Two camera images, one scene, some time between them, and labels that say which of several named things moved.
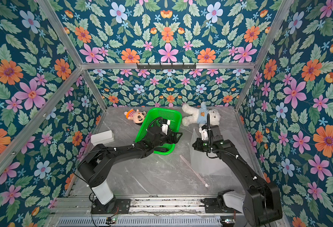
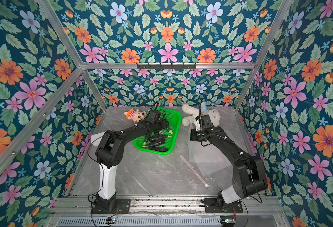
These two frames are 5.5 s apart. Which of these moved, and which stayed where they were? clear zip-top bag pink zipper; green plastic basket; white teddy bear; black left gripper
Moved: black left gripper
Stayed: green plastic basket; white teddy bear; clear zip-top bag pink zipper
